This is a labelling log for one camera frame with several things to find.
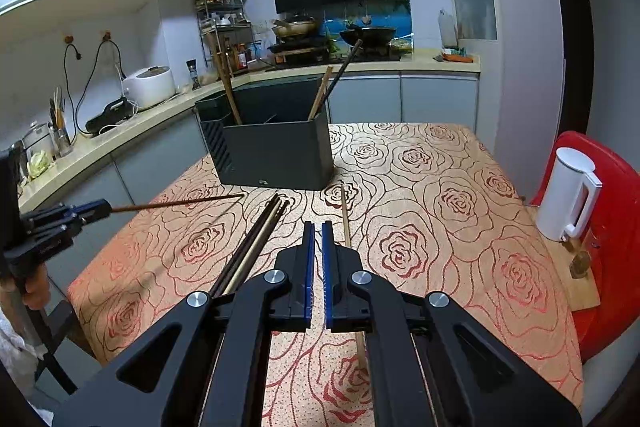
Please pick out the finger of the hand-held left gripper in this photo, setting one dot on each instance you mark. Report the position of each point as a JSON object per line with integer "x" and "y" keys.
{"x": 92, "y": 209}
{"x": 55, "y": 232}

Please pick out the glass bowl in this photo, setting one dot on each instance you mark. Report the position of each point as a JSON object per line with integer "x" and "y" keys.
{"x": 209, "y": 78}

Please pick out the red plastic chair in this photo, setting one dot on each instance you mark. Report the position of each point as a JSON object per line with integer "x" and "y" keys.
{"x": 615, "y": 257}

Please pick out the black pepper grinder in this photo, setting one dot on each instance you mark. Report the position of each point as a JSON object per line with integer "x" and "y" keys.
{"x": 193, "y": 77}

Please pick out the steel pot with lid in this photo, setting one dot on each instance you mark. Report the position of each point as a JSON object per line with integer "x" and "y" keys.
{"x": 37, "y": 142}

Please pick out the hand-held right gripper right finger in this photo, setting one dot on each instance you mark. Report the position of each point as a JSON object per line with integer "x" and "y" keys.
{"x": 327, "y": 277}

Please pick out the rose print tablecloth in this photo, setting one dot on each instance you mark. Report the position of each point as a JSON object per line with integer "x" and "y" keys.
{"x": 425, "y": 217}

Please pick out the wooden board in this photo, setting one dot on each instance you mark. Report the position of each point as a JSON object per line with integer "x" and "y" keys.
{"x": 575, "y": 294}

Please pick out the small drinking glass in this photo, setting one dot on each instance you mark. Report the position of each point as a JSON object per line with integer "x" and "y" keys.
{"x": 580, "y": 264}

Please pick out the person's left forearm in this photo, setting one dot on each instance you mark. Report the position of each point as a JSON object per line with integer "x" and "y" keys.
{"x": 15, "y": 357}

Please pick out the dark grey utensil holder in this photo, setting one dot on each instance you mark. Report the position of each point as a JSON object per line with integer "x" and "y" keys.
{"x": 270, "y": 152}

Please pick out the metal spice rack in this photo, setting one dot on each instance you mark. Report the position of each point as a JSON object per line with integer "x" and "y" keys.
{"x": 225, "y": 19}

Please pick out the orange sponge tray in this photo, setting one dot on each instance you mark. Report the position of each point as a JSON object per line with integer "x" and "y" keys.
{"x": 455, "y": 56}

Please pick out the black electric griddle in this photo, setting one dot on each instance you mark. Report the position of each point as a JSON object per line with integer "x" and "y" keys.
{"x": 107, "y": 119}

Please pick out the pair of dark chopsticks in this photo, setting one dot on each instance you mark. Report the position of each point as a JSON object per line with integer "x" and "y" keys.
{"x": 242, "y": 243}

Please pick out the grey lower kitchen cabinets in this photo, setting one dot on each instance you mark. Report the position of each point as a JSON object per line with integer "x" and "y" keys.
{"x": 440, "y": 102}

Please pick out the red sauce bottle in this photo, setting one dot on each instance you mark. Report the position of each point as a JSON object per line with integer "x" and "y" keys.
{"x": 243, "y": 57}

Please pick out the white electric kettle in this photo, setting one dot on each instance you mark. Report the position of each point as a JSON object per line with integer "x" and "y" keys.
{"x": 565, "y": 197}

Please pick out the blue scenic backsplash poster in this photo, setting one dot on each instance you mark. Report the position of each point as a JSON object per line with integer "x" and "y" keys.
{"x": 395, "y": 14}

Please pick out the beige lidded cooking pot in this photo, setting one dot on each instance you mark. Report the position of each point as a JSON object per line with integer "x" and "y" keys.
{"x": 297, "y": 28}

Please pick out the metal cup of kitchen tools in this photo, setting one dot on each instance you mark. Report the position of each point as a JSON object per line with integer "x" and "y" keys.
{"x": 62, "y": 139}

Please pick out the beige kitchen countertop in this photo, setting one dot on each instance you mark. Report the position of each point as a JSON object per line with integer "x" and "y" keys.
{"x": 425, "y": 62}

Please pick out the dark brown chopstick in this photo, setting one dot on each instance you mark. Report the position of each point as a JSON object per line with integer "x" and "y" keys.
{"x": 224, "y": 77}
{"x": 247, "y": 244}
{"x": 345, "y": 64}

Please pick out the black glass gas cooktop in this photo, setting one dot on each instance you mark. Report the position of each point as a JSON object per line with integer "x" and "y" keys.
{"x": 375, "y": 56}

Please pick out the black portable stove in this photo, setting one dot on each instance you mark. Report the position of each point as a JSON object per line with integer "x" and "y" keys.
{"x": 300, "y": 46}

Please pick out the white plastic bottle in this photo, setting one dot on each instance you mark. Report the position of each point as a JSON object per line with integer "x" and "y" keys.
{"x": 448, "y": 32}

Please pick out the napa cabbage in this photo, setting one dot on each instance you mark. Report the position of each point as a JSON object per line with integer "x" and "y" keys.
{"x": 38, "y": 166}

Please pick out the black metal frame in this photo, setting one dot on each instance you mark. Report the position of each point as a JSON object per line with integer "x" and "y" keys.
{"x": 55, "y": 347}

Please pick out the black wok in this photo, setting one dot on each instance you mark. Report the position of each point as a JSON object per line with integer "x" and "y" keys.
{"x": 372, "y": 36}

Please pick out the person's left hand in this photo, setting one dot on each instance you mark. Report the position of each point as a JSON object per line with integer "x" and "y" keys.
{"x": 37, "y": 289}

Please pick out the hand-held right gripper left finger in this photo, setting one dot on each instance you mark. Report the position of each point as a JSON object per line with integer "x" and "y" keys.
{"x": 309, "y": 277}

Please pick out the white rice cooker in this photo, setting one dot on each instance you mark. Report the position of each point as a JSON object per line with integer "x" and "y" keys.
{"x": 150, "y": 89}

